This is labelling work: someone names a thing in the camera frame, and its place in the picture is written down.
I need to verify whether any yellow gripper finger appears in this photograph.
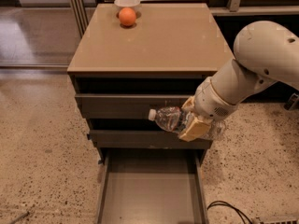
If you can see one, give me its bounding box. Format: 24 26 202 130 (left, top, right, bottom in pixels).
178 114 212 142
181 96 194 112

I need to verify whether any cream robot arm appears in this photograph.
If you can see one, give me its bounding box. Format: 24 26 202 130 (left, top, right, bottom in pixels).
178 21 299 142

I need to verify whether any white bowl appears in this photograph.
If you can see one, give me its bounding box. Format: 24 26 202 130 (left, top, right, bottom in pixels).
114 0 141 13

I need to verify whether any grey top drawer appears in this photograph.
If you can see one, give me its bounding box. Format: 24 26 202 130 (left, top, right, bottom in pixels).
75 94 189 119

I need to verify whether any clear plastic water bottle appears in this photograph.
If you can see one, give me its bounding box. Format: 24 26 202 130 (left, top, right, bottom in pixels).
149 106 226 140

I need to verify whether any orange ball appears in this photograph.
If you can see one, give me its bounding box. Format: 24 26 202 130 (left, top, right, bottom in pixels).
119 7 136 27

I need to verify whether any grey open bottom drawer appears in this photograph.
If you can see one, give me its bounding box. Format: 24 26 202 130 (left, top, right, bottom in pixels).
94 149 209 224

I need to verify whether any grey power strip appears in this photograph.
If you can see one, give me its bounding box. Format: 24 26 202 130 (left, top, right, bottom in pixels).
252 216 299 224

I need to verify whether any dark object on floor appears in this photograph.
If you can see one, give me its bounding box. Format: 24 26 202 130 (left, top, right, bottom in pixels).
284 93 299 111

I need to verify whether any black floor cable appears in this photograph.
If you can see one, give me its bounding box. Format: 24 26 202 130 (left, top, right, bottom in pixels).
206 200 254 224

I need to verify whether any grey metal rod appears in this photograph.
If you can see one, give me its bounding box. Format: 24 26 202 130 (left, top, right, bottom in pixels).
8 212 30 224

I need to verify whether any grey middle drawer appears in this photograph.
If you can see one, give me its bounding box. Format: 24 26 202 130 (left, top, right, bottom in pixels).
88 130 212 149

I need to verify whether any beige drawer cabinet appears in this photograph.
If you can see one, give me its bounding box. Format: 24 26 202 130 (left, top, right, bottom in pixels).
66 2 235 166

